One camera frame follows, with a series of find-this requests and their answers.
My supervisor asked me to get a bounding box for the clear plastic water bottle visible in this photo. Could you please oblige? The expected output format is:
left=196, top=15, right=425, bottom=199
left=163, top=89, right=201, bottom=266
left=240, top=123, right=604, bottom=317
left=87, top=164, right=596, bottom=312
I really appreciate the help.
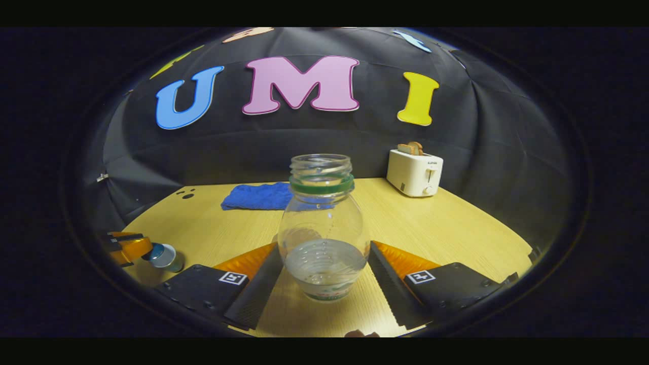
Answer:
left=277, top=154, right=371, bottom=303

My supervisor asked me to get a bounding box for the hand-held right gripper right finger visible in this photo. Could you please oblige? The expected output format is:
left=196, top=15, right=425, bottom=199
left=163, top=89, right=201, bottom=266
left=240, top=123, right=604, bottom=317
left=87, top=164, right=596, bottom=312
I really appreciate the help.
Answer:
left=368, top=241, right=505, bottom=330

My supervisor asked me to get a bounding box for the blue towel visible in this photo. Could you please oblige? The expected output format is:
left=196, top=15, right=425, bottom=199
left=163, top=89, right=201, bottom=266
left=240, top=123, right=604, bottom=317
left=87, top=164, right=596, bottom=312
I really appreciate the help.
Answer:
left=221, top=182, right=306, bottom=211

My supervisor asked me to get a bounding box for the white toaster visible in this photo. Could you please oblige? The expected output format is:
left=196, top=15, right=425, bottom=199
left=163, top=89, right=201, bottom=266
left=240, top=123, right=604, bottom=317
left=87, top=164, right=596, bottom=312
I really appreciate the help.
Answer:
left=386, top=148, right=444, bottom=198

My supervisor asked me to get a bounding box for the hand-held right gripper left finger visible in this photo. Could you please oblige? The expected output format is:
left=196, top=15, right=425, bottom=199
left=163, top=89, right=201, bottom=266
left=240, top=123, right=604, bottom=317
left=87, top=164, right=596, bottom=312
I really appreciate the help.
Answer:
left=155, top=242, right=283, bottom=331

